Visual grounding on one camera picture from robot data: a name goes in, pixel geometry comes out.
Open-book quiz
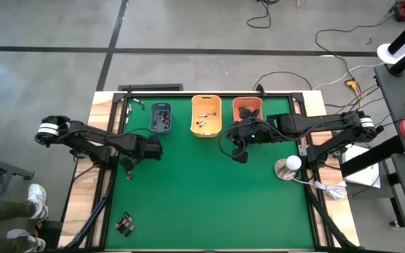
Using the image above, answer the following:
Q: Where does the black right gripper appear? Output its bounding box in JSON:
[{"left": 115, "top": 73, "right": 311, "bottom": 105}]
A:
[{"left": 229, "top": 107, "right": 272, "bottom": 149}]

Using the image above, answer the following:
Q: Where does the orange plastic bin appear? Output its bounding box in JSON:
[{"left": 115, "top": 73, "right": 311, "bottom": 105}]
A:
[{"left": 232, "top": 96, "right": 264, "bottom": 124}]

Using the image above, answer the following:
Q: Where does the dark teal plastic bin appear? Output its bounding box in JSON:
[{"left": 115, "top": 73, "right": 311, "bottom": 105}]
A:
[{"left": 148, "top": 102, "right": 172, "bottom": 135}]

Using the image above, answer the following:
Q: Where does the yellow plastic bin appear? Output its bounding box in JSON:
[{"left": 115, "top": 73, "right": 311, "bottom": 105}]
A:
[{"left": 190, "top": 94, "right": 223, "bottom": 138}]

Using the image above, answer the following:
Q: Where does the black floor grate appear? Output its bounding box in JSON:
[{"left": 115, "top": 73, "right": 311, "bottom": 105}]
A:
[{"left": 117, "top": 83, "right": 184, "bottom": 92}]

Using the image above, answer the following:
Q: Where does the white bulb brass lamp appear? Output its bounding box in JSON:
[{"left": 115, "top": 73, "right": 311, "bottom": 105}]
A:
[{"left": 274, "top": 155, "right": 303, "bottom": 182}]

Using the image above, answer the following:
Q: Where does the yellow power plug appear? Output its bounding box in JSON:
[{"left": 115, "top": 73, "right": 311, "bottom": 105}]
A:
[{"left": 345, "top": 79, "right": 361, "bottom": 99}]

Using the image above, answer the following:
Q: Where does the white box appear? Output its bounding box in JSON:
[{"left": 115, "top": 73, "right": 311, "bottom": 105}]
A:
[{"left": 341, "top": 142, "right": 381, "bottom": 189}]

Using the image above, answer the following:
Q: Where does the person's shoe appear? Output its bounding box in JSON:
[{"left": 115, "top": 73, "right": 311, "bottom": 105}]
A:
[
  {"left": 26, "top": 183, "right": 50, "bottom": 222},
  {"left": 6, "top": 228, "right": 47, "bottom": 253}
]

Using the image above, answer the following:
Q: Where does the black support beam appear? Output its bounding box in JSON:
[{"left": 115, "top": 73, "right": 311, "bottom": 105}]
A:
[{"left": 339, "top": 135, "right": 405, "bottom": 179}]

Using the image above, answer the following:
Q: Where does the grey side table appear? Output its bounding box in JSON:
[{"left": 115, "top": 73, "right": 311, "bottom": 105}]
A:
[{"left": 373, "top": 63, "right": 405, "bottom": 243}]

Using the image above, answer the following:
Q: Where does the white black tower fan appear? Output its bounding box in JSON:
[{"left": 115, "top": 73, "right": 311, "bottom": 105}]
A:
[{"left": 376, "top": 6, "right": 405, "bottom": 65}]

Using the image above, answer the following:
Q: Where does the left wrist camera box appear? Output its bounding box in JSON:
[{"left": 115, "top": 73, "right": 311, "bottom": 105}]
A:
[{"left": 120, "top": 155, "right": 141, "bottom": 174}]

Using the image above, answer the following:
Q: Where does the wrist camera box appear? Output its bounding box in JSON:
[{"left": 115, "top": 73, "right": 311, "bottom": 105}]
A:
[
  {"left": 120, "top": 155, "right": 141, "bottom": 174},
  {"left": 231, "top": 148, "right": 250, "bottom": 164}
]

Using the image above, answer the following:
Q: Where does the black right camera cable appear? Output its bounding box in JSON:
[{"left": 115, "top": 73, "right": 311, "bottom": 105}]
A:
[{"left": 217, "top": 126, "right": 259, "bottom": 160}]

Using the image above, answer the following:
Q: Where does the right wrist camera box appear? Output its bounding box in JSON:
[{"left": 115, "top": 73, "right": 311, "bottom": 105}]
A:
[{"left": 231, "top": 148, "right": 250, "bottom": 164}]

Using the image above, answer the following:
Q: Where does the arched black floor cable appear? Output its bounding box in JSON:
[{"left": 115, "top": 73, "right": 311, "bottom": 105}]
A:
[{"left": 252, "top": 71, "right": 312, "bottom": 91}]

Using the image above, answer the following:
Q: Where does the long black floor cable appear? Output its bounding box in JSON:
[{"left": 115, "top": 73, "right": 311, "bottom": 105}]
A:
[{"left": 314, "top": 13, "right": 397, "bottom": 85}]

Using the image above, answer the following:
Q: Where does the white floor cable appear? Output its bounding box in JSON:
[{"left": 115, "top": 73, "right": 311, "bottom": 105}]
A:
[{"left": 311, "top": 62, "right": 386, "bottom": 91}]

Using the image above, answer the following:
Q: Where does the coiled black floor cable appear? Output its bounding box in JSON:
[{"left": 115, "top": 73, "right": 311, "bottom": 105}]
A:
[{"left": 246, "top": 0, "right": 281, "bottom": 30}]

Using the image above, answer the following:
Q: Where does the white bundled lamp cable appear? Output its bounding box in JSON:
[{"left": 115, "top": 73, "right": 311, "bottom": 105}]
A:
[{"left": 292, "top": 177, "right": 348, "bottom": 201}]

